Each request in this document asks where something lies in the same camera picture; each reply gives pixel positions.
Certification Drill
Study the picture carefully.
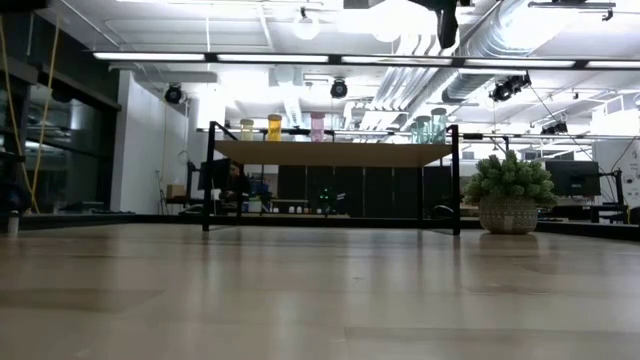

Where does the green plant in woven pot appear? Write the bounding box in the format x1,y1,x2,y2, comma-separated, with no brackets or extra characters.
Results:
462,149,559,236

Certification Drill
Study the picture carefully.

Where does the pink medicine bottle white cap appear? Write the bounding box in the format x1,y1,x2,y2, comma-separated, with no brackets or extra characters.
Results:
309,111,327,143

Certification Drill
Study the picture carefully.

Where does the silver ventilation duct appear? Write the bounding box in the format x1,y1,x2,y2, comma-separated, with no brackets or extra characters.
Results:
440,0,584,105

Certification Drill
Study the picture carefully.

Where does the yellow extension cable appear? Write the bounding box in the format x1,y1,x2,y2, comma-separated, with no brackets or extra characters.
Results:
0,13,64,215

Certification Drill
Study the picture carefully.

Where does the dark cabinet row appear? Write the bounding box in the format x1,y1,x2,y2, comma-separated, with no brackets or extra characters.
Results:
276,164,455,219

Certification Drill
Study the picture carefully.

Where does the black computer monitor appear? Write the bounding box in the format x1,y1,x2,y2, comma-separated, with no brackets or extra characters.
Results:
544,159,602,198
197,158,232,192

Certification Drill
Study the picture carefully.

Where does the black hanging camera cluster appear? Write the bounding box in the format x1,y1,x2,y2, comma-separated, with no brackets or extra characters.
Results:
488,73,533,104
541,119,570,136

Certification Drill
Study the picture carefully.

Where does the amber medicine bottle white cap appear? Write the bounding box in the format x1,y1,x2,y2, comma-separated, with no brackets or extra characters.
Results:
266,113,283,143

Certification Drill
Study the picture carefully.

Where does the wooden shelf black metal frame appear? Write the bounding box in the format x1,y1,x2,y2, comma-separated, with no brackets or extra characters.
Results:
202,121,462,237

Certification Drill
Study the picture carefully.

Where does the person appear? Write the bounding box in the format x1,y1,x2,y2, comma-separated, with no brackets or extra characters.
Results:
219,160,252,202

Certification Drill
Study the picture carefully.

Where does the black beam with light strips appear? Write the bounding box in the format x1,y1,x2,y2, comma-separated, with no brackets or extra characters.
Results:
91,50,640,71

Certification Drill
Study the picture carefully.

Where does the black aluminium rig frame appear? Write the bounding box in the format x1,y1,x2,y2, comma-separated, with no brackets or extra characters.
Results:
19,212,640,242

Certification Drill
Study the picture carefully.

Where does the white globe ceiling lamp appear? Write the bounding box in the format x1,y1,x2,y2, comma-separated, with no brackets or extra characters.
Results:
291,16,322,42

